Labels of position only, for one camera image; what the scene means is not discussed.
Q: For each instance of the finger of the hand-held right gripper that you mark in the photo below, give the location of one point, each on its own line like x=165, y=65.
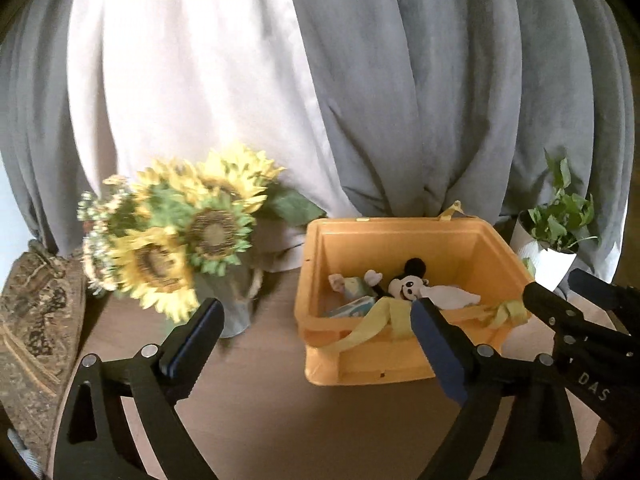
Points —
x=547, y=307
x=607, y=292

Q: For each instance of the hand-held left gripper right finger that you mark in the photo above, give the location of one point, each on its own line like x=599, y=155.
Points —
x=440, y=352

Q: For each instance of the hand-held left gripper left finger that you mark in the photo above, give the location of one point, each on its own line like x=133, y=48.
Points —
x=192, y=341

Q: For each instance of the orange plastic basket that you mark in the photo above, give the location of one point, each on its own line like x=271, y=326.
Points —
x=380, y=365

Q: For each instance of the mouse plush toy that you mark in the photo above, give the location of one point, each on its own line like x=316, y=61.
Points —
x=409, y=286

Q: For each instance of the blue tissue pack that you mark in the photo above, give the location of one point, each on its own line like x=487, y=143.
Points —
x=350, y=308

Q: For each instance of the green ribbed vase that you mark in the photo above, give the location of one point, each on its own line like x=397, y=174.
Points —
x=232, y=310

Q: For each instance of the potted green plant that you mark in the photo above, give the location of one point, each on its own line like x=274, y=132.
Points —
x=552, y=240

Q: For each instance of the artificial sunflower bouquet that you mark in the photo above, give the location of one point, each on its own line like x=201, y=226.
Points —
x=170, y=240

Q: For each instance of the patterned cushion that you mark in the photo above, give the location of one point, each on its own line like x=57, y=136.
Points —
x=35, y=330

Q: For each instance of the grey curtain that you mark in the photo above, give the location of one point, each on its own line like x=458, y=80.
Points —
x=425, y=85

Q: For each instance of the beige curtain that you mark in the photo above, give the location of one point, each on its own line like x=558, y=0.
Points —
x=190, y=85

